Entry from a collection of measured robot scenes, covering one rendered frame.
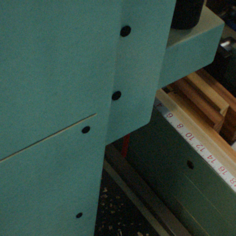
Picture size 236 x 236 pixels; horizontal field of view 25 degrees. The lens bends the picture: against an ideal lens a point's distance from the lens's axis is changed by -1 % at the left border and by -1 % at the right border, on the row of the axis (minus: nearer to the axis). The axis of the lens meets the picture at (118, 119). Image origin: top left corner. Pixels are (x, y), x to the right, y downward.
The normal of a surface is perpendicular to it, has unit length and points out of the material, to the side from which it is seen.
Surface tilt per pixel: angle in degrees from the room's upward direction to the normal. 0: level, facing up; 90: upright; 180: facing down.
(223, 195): 90
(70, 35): 90
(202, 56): 90
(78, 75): 90
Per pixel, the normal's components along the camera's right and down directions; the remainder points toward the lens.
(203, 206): -0.80, 0.41
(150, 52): 0.59, 0.66
